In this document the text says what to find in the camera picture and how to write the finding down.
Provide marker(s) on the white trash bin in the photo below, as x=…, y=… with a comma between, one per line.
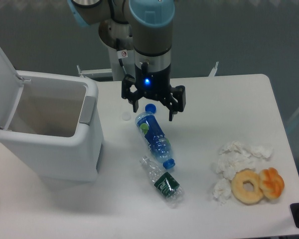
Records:
x=51, y=123

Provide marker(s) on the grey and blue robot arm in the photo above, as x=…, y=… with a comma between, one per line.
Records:
x=146, y=26

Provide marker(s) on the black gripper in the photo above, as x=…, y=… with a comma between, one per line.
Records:
x=155, y=86

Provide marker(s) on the blue label plastic bottle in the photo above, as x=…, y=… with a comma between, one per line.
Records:
x=158, y=144

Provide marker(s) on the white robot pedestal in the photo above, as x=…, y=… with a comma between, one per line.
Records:
x=117, y=59

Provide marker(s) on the white trash bin lid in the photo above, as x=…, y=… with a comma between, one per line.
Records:
x=11, y=87

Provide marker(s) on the plain ring donut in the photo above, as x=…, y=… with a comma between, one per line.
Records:
x=245, y=187

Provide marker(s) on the blue bottle cap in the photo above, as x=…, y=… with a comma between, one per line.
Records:
x=150, y=108

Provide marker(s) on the white bottle cap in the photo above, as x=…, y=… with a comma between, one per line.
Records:
x=126, y=116

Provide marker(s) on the orange glazed bread roll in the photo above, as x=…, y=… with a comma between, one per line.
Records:
x=271, y=183

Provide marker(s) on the green label plastic bottle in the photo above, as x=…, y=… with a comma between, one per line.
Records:
x=163, y=181

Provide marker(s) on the metal table frame rail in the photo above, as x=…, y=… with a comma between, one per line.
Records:
x=96, y=75

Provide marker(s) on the small crumpled white tissue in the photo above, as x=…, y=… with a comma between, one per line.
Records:
x=222, y=191

